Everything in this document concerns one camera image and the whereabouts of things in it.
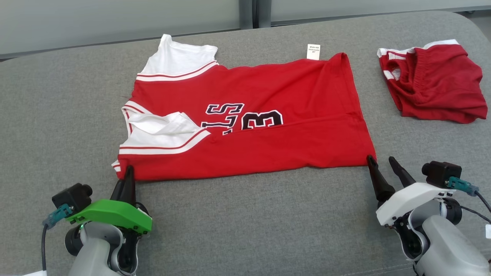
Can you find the red Bulls basketball shorts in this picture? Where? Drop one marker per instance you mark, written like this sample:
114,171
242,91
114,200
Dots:
441,88

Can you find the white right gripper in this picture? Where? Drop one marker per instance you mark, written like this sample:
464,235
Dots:
406,201

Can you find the grey rounded post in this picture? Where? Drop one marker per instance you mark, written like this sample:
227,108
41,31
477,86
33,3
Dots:
246,13
264,13

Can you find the grey fabric sofa cushion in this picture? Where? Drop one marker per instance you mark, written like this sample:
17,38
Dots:
245,222

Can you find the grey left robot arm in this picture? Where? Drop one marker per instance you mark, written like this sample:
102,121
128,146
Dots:
96,253

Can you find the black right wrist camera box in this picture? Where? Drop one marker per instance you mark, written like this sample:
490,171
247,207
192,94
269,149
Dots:
441,172

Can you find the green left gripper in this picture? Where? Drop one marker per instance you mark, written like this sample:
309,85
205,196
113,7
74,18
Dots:
115,214

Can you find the red number 23 basketball jersey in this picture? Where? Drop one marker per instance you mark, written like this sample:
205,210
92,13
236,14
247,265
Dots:
287,145

